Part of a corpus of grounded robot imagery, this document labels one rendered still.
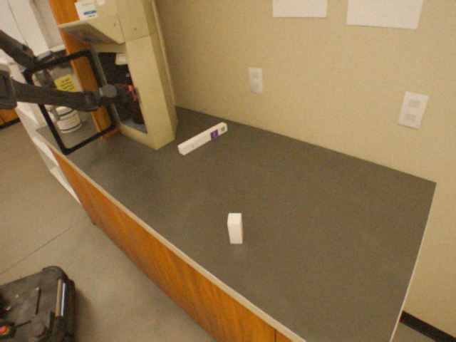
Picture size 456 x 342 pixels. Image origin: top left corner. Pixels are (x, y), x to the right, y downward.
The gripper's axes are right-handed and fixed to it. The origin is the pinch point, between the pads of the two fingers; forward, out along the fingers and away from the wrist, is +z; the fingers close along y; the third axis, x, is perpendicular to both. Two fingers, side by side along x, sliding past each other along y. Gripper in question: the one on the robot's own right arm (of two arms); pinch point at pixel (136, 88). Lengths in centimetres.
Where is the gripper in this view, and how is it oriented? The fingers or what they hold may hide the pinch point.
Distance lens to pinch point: 130.4
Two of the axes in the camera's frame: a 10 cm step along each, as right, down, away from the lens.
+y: -7.8, -2.9, 5.6
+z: 6.2, -4.7, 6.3
